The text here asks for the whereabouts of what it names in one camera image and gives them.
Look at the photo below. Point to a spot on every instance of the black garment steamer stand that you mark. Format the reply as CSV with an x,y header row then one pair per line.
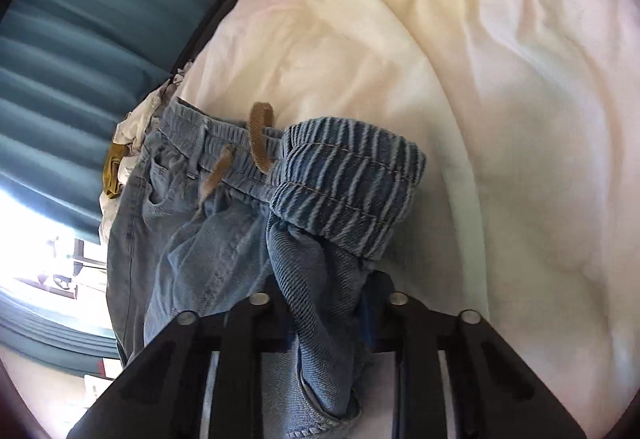
x,y
75,264

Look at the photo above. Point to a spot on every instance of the mustard yellow garment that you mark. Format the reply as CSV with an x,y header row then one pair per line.
x,y
114,174

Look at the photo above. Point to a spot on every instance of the blue denim jeans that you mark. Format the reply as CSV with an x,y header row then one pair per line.
x,y
340,179

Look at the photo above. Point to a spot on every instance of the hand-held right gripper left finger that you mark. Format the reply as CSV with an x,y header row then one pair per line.
x,y
240,344

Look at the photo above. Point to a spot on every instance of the pile of white clothes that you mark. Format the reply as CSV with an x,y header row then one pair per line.
x,y
135,119

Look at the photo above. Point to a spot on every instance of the wide blue curtain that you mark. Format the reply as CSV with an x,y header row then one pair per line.
x,y
75,44

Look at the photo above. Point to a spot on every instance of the narrow blue curtain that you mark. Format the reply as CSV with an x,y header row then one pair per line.
x,y
50,334

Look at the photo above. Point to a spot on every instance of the pastel tie-dye duvet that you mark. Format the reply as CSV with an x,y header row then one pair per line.
x,y
500,119

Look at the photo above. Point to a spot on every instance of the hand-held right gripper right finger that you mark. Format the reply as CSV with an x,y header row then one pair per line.
x,y
420,349

